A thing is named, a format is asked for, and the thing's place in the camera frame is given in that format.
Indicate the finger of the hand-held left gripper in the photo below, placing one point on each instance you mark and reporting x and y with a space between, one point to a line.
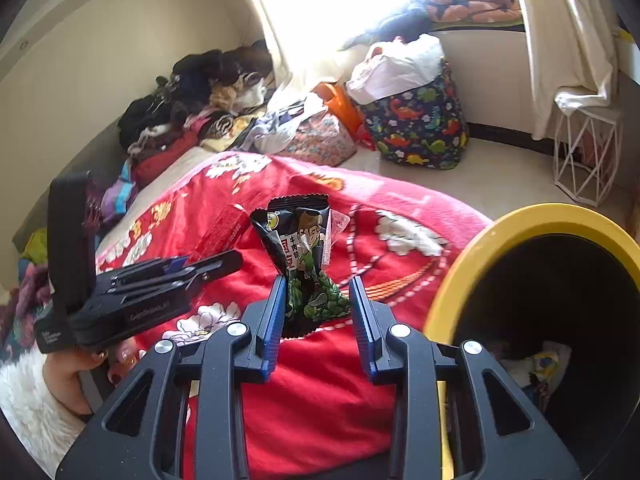
215 265
175 262

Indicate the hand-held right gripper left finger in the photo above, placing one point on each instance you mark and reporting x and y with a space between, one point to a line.
272 330

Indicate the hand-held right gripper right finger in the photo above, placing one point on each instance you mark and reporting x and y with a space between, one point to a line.
365 330

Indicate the red clear wrapper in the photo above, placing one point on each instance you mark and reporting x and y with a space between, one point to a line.
222 230

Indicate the black green snack packet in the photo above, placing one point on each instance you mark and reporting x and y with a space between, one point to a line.
305 240

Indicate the white printed plastic wrapper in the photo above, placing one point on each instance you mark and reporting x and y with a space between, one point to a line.
545 365

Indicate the yellow-rimmed black trash bin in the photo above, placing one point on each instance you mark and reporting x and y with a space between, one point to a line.
525 220

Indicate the person's left forearm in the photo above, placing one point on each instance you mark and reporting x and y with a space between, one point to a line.
25 410

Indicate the person's left hand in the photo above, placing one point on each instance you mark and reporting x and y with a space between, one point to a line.
65 375

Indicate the purple blue striped cloth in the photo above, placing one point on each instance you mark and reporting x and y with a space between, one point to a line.
120 195

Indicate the purple fuzzy cloth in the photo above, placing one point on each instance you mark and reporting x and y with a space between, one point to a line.
27 295

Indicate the beige bed sheet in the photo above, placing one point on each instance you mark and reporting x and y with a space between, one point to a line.
170 190

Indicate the red floral blanket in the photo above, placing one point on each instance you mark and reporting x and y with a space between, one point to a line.
325 410

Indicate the dark red cloth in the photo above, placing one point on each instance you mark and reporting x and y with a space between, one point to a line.
165 160

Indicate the brown beige patterned blanket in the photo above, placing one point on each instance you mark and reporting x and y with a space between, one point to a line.
225 127

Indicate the white lavender garment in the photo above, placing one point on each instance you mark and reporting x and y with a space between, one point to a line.
270 132

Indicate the pink floral fabric bag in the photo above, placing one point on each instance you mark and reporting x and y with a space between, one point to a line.
325 142

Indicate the pile of dark clothes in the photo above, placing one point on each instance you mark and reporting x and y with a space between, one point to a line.
200 70

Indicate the orange bag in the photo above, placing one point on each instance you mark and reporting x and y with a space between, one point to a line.
342 105

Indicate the dinosaur-print laundry basket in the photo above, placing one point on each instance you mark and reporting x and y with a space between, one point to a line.
415 125

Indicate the cream curtain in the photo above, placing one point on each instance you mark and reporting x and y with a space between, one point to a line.
280 60
565 35

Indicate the dark jacket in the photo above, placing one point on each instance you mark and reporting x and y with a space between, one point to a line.
400 25

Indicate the orange patterned quilt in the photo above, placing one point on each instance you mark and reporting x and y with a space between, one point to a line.
475 2

